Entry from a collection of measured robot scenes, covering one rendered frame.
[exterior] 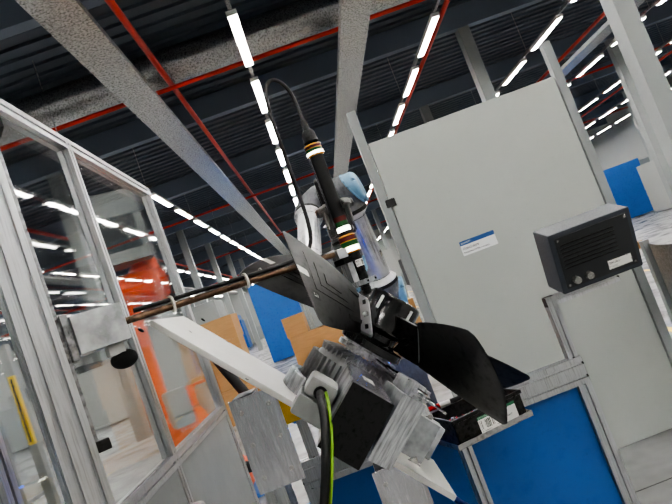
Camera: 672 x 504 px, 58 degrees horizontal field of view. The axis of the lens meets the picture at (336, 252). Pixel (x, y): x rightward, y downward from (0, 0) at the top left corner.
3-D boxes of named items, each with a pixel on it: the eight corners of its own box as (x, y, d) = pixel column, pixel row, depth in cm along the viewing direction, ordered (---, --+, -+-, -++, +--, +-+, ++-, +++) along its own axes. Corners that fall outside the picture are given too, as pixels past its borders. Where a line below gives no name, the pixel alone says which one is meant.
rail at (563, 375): (305, 491, 176) (296, 464, 176) (306, 486, 180) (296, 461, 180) (591, 381, 179) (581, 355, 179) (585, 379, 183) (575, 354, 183)
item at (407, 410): (391, 471, 106) (367, 459, 104) (375, 451, 114) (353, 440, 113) (426, 406, 107) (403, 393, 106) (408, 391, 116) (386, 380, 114)
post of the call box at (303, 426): (309, 459, 177) (294, 419, 178) (309, 456, 180) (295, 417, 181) (319, 455, 177) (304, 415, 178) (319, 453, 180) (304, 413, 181)
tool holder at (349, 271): (355, 287, 140) (341, 248, 141) (339, 293, 146) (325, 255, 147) (383, 277, 146) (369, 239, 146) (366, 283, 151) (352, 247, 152)
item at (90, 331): (75, 361, 103) (59, 314, 104) (67, 365, 109) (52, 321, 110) (133, 341, 110) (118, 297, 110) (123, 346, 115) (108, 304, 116)
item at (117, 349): (116, 371, 108) (108, 346, 108) (111, 373, 111) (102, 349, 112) (143, 361, 111) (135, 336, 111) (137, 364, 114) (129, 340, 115)
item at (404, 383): (421, 402, 108) (402, 392, 107) (408, 392, 114) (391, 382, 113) (428, 389, 108) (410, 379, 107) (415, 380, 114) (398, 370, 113)
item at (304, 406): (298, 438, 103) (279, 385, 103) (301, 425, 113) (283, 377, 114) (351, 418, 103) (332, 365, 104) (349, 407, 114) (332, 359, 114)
